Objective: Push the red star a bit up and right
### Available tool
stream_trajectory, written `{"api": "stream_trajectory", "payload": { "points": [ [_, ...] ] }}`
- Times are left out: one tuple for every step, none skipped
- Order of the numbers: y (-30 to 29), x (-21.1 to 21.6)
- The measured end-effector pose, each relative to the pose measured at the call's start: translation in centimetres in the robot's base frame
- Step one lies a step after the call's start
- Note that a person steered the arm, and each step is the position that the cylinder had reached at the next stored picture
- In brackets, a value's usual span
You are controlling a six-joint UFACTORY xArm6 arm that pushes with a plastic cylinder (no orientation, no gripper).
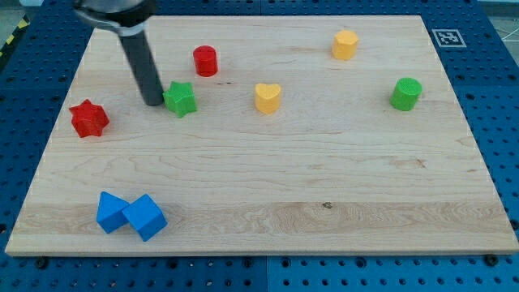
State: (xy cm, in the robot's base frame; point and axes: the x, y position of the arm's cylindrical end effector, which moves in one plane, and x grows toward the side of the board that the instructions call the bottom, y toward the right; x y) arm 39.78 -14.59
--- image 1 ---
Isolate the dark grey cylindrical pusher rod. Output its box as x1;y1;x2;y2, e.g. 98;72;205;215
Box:
119;31;164;106

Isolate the green star block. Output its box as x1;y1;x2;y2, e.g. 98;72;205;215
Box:
163;81;197;118

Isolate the red star block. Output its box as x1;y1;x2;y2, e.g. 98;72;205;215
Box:
69;99;109;138

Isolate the red cylinder block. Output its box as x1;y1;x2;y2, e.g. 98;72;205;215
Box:
193;45;218;77

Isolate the yellow heart block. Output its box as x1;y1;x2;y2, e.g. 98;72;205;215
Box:
255;84;281;114

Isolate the blue cube block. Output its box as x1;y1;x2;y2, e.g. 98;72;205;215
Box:
122;194;168;242

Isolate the blue triangle block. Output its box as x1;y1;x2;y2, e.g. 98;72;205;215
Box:
97;191;130;234

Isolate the wooden board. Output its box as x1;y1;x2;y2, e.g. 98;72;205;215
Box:
6;15;518;257

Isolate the yellow hexagon block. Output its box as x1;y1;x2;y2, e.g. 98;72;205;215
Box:
332;30;359;60

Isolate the green cylinder block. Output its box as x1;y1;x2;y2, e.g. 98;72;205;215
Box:
390;77;422;111

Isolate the white fiducial marker tag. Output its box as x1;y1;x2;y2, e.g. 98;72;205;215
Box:
431;28;466;49

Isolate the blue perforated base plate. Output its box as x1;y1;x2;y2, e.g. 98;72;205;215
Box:
1;0;518;291

